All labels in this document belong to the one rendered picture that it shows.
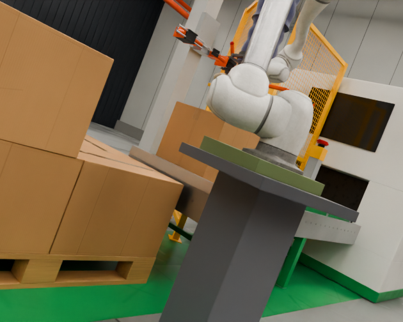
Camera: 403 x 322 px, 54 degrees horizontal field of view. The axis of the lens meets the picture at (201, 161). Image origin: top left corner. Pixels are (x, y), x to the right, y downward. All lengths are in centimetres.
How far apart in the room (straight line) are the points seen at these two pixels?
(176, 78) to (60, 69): 196
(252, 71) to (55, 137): 74
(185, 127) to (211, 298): 111
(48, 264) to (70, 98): 67
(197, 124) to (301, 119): 88
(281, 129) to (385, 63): 1015
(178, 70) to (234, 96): 200
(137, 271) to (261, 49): 121
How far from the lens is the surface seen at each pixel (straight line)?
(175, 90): 332
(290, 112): 141
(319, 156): 230
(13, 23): 139
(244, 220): 133
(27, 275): 170
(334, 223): 339
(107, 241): 182
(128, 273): 200
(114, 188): 171
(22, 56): 140
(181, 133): 223
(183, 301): 153
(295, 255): 301
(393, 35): 1178
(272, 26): 152
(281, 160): 141
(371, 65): 1155
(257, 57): 146
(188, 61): 336
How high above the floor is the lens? 77
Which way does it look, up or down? 3 degrees down
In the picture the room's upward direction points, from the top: 22 degrees clockwise
